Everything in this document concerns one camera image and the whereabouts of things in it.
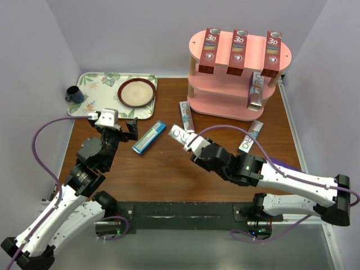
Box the silver toothpaste box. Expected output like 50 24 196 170
168 124 194 149
247 72 264 111
179 101 195 133
238 120 263 154

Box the red toothpaste box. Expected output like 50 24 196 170
199 28 221 74
226 29 248 77
261 31 282 78

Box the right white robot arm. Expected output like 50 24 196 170
184 141 350 227

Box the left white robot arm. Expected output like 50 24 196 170
1 115 138 269

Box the pink three-tier shelf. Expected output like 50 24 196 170
187 29 292 122

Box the blue toothpaste box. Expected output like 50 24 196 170
132 120 167 155

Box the brown rimmed beige plate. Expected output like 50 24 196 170
118 78 156 108

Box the floral serving tray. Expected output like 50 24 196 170
67 72 158 119

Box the dark blue mug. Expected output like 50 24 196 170
65 85 84 104

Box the purple toothpaste box right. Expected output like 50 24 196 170
270 157 302 172

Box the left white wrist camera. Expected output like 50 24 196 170
88 109 120 130

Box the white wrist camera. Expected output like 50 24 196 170
88 109 120 130
183 133 210 154

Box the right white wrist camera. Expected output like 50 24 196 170
183 133 210 154

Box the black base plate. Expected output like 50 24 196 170
115 201 283 234

